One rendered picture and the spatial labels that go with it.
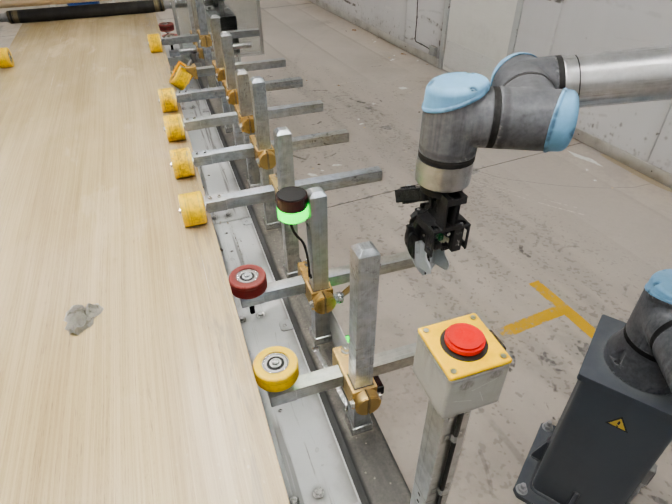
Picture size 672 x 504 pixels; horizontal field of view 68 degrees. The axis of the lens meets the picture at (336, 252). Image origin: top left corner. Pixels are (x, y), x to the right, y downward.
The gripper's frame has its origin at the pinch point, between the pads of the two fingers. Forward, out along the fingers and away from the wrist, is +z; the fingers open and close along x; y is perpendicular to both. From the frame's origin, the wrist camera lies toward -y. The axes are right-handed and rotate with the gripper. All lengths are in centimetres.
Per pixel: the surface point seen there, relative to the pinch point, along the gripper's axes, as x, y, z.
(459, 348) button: -19.0, 37.2, -24.2
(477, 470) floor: 33, -1, 99
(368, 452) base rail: -17.6, 16.7, 28.7
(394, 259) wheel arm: 3.5, -17.9, 12.7
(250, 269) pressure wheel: -30.1, -21.1, 8.4
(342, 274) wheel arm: -10.0, -17.2, 12.8
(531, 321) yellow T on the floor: 93, -51, 99
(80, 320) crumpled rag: -64, -17, 8
